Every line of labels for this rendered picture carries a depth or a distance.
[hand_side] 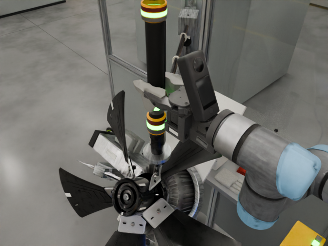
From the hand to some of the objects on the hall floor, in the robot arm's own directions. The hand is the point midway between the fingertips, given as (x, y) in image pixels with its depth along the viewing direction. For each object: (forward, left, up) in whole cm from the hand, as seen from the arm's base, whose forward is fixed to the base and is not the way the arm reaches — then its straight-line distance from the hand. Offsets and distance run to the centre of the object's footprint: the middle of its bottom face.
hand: (147, 76), depth 59 cm
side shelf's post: (+4, -54, -167) cm, 176 cm away
